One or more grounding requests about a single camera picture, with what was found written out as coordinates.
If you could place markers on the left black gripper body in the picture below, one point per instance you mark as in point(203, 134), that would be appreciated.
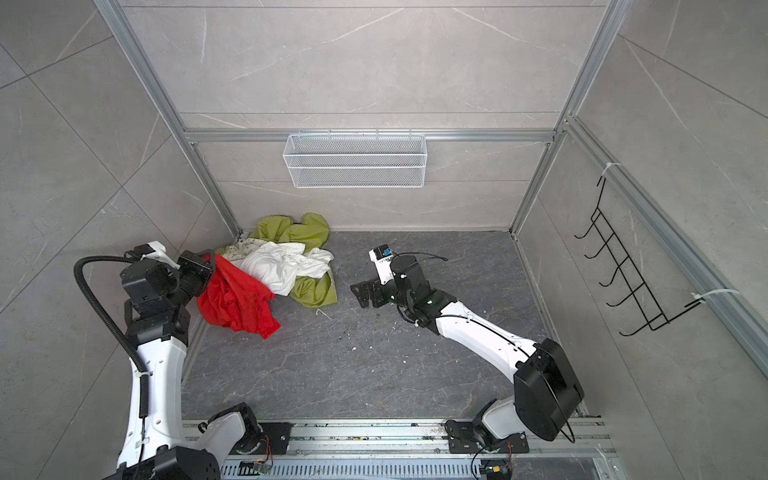
point(191, 280)

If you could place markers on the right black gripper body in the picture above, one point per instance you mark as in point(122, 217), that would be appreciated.
point(382, 294)

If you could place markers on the red cloth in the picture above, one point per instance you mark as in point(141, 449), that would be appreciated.
point(233, 299)

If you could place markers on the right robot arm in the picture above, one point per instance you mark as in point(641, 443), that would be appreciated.
point(546, 390)

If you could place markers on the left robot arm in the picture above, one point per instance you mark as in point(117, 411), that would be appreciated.
point(157, 332)

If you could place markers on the green cloth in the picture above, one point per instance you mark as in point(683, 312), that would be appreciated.
point(313, 231)

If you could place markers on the white cloth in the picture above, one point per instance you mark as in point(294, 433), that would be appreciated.
point(278, 265)

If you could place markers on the white zip tie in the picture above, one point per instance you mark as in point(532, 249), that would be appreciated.
point(719, 291)

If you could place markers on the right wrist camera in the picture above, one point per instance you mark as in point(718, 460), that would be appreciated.
point(382, 256)

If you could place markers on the white wire mesh basket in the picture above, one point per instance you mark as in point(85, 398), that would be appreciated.
point(363, 160)

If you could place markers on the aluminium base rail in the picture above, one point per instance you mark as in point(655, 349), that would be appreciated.
point(419, 449)

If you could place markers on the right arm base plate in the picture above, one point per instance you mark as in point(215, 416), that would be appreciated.
point(465, 438)

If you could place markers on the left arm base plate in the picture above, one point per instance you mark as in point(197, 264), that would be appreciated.
point(274, 438)

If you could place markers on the black wire hook rack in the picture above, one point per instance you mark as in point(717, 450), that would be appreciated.
point(627, 273)

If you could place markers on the aluminium frame profiles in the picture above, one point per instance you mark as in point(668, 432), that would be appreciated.
point(737, 315)

